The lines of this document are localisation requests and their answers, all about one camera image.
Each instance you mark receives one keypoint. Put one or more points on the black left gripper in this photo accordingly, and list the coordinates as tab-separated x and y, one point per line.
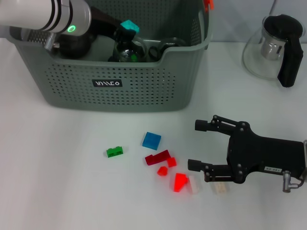
105	24

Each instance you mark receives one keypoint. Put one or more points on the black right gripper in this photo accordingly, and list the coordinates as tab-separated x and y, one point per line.
263	155

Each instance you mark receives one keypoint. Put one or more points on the cyan square brick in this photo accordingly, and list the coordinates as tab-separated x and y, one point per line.
129	25

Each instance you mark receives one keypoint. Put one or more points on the green toy brick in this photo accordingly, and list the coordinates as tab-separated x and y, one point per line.
133	57
115	152

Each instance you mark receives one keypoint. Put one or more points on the white translucent brick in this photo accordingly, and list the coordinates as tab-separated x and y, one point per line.
194	185

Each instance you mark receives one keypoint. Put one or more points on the small red square brick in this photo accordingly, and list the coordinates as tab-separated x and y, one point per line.
172	163

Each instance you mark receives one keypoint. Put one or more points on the large red slope brick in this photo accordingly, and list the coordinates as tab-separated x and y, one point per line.
180	182

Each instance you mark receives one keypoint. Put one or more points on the small red rounded brick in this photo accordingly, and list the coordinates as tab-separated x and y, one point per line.
162	170

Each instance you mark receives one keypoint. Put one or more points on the dark red curved brick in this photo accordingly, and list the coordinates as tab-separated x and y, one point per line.
153	160

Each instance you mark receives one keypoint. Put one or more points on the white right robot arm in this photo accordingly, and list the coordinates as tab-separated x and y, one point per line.
305	158

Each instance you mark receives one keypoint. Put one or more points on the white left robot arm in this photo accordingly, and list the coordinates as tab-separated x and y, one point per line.
36	14

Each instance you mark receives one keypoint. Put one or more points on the grey perforated storage bin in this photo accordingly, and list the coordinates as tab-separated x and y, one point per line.
96	95

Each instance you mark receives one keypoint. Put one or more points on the beige studded brick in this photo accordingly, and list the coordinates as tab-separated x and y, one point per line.
219	189

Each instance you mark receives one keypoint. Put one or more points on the black clay teapot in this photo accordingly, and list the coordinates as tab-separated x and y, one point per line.
72	48

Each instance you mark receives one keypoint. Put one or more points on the blue square brick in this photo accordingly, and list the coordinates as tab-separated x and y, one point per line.
151	141

